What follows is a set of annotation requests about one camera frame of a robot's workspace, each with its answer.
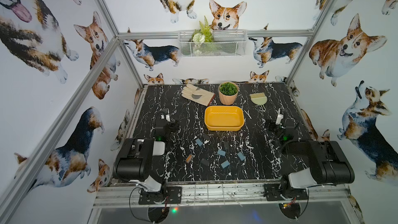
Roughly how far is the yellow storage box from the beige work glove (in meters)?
0.07

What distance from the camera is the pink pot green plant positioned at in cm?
103

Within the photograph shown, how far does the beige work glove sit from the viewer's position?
3.68ft
